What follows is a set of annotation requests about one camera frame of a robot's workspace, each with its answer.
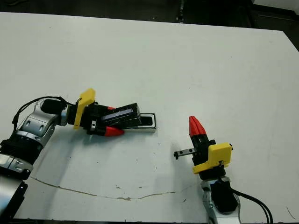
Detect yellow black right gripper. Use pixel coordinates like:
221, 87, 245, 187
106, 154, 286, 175
174, 115, 234, 180

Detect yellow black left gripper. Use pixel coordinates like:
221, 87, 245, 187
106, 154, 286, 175
67, 88, 125, 138

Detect black box lid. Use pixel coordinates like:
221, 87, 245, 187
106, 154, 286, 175
101, 102, 142, 129

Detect white-lined black box base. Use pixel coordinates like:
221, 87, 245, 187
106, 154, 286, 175
123, 113, 157, 134

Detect white panel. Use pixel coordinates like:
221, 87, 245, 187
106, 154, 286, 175
253, 0, 299, 11

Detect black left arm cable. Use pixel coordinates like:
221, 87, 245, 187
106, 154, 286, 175
11, 95, 69, 128

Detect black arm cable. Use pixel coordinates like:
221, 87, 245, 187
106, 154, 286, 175
11, 95, 69, 128
230, 188, 274, 224

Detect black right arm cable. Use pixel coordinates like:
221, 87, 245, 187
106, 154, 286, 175
230, 188, 274, 224

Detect black stand post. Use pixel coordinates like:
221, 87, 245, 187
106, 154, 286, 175
177, 0, 185, 23

